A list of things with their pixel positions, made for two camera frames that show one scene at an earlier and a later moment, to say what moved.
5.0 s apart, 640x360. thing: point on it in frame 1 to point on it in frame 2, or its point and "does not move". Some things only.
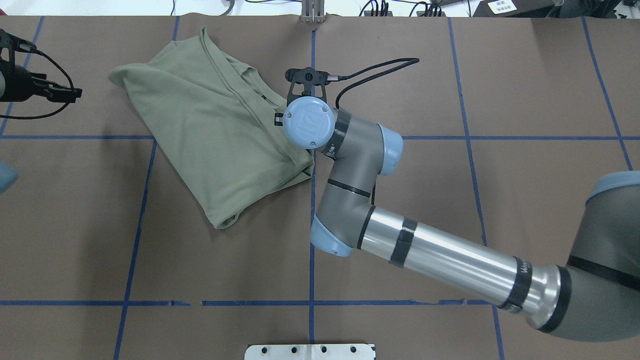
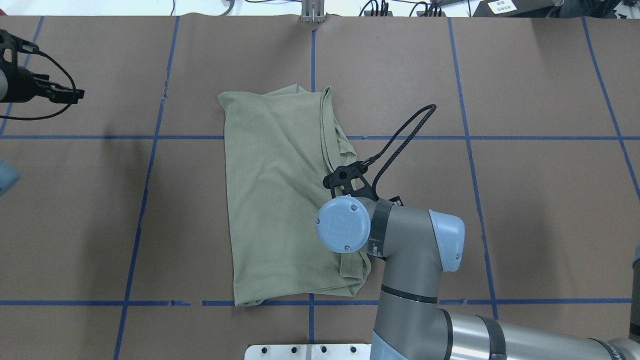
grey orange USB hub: x=368 y=13 does not move
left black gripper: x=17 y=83 does not move
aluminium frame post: x=313 y=11 does not move
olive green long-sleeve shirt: x=207 y=109 to x=279 y=143
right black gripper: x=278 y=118 to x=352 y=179
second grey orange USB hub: x=420 y=13 does not move
